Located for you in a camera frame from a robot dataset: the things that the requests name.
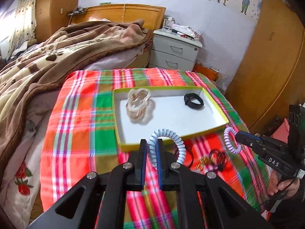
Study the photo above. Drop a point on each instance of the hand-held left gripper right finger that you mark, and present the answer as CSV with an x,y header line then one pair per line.
x,y
160,162

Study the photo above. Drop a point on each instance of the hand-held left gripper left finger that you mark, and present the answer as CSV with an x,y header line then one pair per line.
x,y
143,158

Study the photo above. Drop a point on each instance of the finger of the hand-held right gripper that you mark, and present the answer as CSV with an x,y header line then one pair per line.
x,y
252,146
249,136

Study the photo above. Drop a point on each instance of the white box with yellow-green rim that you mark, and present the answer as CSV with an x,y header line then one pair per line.
x,y
178,116

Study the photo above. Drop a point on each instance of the person's right forearm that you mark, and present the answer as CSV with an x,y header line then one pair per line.
x,y
290,214

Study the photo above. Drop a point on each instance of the person's right hand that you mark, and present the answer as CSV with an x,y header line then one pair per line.
x,y
275,183

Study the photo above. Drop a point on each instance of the pearly beige hair claw clip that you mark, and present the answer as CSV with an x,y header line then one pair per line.
x,y
139,105

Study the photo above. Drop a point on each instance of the black wristband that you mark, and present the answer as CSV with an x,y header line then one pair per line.
x,y
194,103

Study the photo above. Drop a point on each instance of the red green plaid cloth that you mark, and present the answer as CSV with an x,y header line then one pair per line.
x,y
78,124

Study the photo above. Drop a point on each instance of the large wooden wardrobe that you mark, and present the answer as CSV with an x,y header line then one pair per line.
x,y
274,52

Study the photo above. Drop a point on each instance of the lilac bed sheet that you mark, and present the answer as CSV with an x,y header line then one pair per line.
x,y
114,62

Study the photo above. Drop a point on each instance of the grey nightstand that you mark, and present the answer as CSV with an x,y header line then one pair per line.
x,y
174,50

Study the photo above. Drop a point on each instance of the floral bed sheet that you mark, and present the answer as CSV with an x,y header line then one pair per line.
x,y
26,171

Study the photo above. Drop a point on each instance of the pile of small clutter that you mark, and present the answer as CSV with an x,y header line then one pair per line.
x,y
188,31

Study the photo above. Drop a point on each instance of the brown paw print blanket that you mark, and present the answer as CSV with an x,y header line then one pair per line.
x,y
59,59

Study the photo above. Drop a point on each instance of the clear glass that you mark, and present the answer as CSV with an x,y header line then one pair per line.
x,y
169,25

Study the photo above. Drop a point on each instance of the wooden headboard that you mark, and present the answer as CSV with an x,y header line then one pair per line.
x,y
133,13

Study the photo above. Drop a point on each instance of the power strip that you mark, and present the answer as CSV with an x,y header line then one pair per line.
x,y
77,10

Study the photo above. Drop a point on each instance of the wooden cabinet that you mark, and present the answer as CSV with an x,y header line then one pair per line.
x,y
54,7

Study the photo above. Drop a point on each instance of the patterned curtain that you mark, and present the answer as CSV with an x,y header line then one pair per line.
x,y
21,19

